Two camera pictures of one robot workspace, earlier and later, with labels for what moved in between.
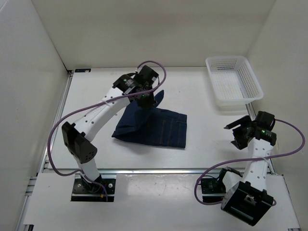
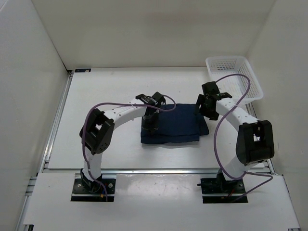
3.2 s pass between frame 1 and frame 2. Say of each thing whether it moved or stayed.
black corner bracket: stayed
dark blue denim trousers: moved
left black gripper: moved
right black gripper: moved
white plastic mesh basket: stayed
